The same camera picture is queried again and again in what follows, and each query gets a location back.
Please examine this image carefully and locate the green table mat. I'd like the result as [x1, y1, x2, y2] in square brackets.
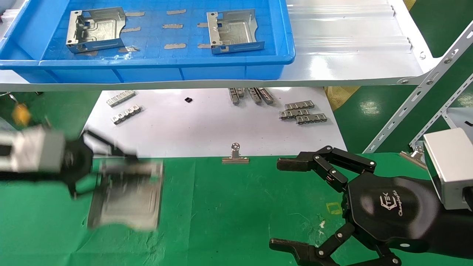
[0, 153, 473, 266]

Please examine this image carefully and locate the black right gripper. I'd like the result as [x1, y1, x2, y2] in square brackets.
[269, 145, 442, 266]

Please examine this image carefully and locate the silver binder clip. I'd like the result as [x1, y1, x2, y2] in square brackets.
[399, 146, 428, 170]
[222, 143, 250, 164]

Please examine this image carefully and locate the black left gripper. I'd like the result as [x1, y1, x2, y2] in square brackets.
[60, 129, 140, 200]

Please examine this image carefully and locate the blue plastic tray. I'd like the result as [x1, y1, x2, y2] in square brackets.
[0, 0, 296, 84]

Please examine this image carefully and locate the white metal shelf panel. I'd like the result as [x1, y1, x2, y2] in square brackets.
[441, 107, 473, 130]

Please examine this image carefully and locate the sheet metal bracket part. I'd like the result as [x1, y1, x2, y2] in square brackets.
[65, 7, 126, 54]
[206, 9, 265, 55]
[87, 158, 164, 231]

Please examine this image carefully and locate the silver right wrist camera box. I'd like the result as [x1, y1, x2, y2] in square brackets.
[423, 128, 473, 211]

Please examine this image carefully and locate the white slotted angle bar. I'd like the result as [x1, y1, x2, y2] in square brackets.
[363, 20, 473, 154]
[408, 73, 473, 149]

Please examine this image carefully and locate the yellow woven bag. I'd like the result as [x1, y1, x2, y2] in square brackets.
[324, 86, 361, 112]

